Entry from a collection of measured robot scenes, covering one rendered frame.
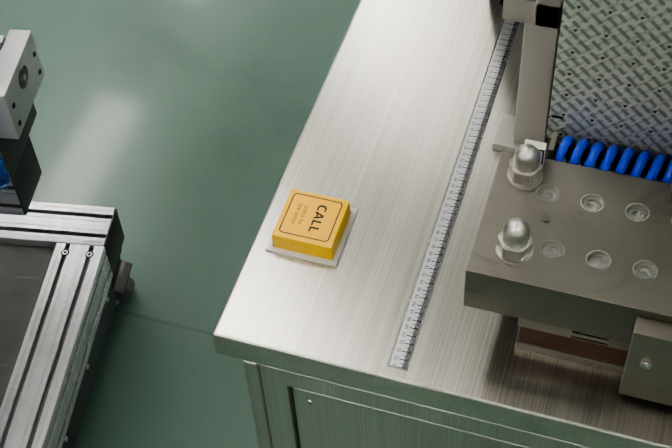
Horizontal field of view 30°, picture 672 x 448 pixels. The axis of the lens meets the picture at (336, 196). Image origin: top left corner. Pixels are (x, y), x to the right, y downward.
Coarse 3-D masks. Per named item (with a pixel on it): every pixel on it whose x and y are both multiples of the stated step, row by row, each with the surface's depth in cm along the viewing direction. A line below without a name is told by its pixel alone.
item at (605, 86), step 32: (576, 32) 119; (608, 32) 118; (640, 32) 117; (576, 64) 122; (608, 64) 121; (640, 64) 120; (576, 96) 126; (608, 96) 124; (640, 96) 123; (576, 128) 129; (608, 128) 128; (640, 128) 126
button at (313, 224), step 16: (304, 192) 141; (288, 208) 139; (304, 208) 139; (320, 208) 139; (336, 208) 139; (288, 224) 138; (304, 224) 138; (320, 224) 138; (336, 224) 138; (288, 240) 137; (304, 240) 136; (320, 240) 136; (336, 240) 137; (320, 256) 137
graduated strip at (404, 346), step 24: (504, 24) 160; (504, 48) 157; (480, 96) 152; (480, 120) 150; (480, 144) 147; (456, 168) 145; (456, 192) 143; (456, 216) 141; (432, 240) 139; (432, 264) 137; (432, 288) 135; (408, 312) 133; (408, 336) 131; (408, 360) 129
